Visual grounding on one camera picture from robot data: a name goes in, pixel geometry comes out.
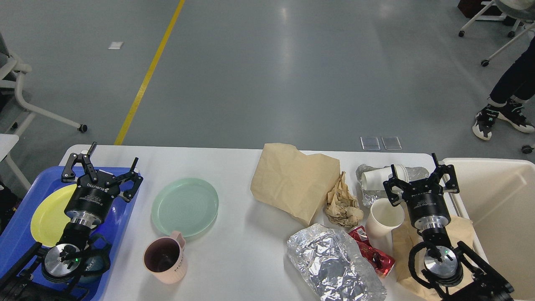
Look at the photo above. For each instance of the white chair frame left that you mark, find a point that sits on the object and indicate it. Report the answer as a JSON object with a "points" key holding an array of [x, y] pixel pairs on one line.
{"points": [[12, 75]]}

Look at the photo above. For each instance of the red snack wrapper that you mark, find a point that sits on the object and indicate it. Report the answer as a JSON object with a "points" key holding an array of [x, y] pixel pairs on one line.
{"points": [[382, 263]]}

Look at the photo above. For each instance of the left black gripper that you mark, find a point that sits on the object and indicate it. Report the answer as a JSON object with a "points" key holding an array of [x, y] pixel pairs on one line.
{"points": [[96, 190]]}

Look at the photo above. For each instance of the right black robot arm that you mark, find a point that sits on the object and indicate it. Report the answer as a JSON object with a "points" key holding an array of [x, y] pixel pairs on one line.
{"points": [[455, 273]]}

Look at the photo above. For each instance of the yellow plate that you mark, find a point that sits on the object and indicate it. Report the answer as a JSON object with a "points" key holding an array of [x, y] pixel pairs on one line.
{"points": [[49, 219]]}

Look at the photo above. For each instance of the large brown paper bag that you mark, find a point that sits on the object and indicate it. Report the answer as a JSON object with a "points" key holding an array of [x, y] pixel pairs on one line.
{"points": [[292, 181]]}

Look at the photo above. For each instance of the lying white paper cup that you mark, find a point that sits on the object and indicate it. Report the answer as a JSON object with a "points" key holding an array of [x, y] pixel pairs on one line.
{"points": [[374, 180]]}

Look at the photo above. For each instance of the crumpled brown paper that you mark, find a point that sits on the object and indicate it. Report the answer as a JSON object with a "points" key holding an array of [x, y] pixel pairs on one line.
{"points": [[342, 208]]}

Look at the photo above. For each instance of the white side table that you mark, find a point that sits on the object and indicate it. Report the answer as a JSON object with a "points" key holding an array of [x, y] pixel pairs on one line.
{"points": [[7, 142]]}

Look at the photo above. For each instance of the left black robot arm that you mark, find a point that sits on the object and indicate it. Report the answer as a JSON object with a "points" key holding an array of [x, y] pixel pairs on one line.
{"points": [[62, 241]]}

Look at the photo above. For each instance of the pink home mug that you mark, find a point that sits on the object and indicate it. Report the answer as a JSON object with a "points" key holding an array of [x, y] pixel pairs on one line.
{"points": [[165, 258]]}

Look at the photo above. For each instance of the small crumpled foil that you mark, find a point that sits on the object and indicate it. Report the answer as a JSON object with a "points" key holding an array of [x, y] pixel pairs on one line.
{"points": [[369, 197]]}

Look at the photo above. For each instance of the crumpled aluminium foil sheet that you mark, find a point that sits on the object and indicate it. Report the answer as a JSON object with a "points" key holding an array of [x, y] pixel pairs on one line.
{"points": [[331, 263]]}

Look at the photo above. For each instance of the upright white paper cup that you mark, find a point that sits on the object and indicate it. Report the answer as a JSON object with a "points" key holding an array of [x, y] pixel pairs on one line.
{"points": [[383, 218]]}

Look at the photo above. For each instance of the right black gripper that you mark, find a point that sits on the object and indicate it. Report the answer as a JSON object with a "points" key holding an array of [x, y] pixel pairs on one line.
{"points": [[424, 198]]}

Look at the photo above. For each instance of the brown paper bag under arm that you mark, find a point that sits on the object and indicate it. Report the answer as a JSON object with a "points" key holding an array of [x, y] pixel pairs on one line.
{"points": [[405, 237]]}

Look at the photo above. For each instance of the light green plate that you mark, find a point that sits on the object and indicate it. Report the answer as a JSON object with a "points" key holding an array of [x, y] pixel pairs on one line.
{"points": [[187, 205]]}

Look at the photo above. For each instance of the dark teal home mug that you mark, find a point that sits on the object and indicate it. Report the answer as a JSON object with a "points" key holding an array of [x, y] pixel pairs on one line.
{"points": [[96, 242]]}

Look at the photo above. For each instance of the beige plastic bin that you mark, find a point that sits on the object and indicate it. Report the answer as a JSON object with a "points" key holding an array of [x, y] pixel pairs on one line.
{"points": [[498, 195]]}

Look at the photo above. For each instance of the person in dark trousers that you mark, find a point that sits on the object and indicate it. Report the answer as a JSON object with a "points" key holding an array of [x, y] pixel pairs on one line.
{"points": [[505, 102]]}

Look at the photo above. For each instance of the blue plastic tray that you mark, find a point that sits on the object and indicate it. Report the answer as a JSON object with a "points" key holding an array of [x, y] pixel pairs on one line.
{"points": [[17, 237]]}

